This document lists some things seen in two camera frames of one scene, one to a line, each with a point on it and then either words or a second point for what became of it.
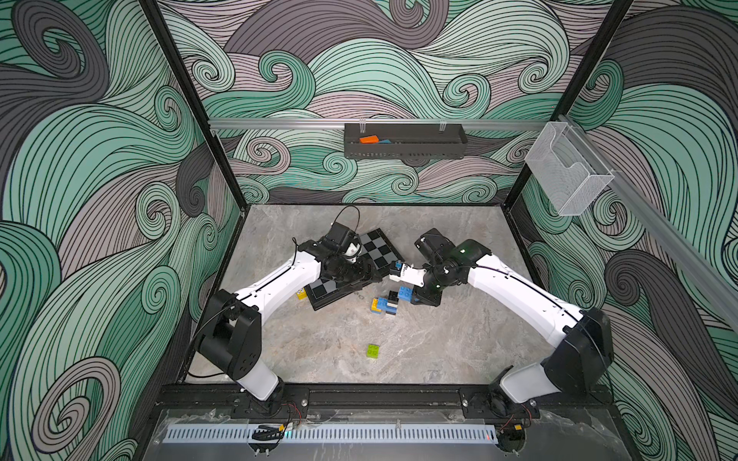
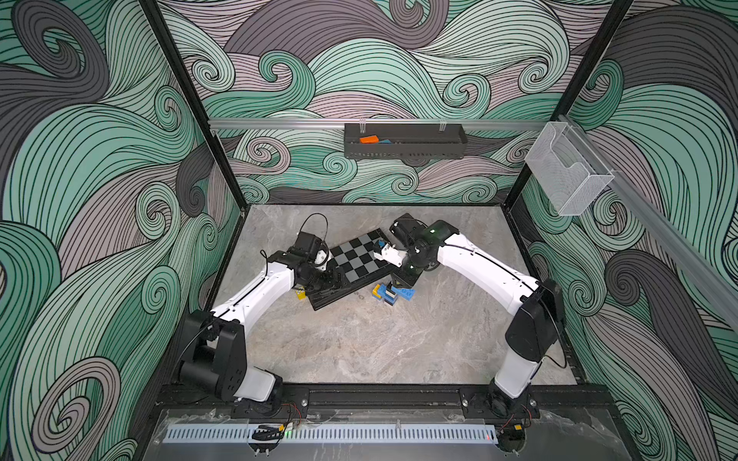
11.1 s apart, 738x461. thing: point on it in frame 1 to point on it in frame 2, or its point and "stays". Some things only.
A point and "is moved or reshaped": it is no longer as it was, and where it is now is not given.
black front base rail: (489, 401) stays
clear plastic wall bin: (566, 168) stays
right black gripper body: (435, 282) to (413, 268)
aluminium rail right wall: (683, 251) stays
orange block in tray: (370, 139) stays
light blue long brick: (382, 304) is moved or reshaped
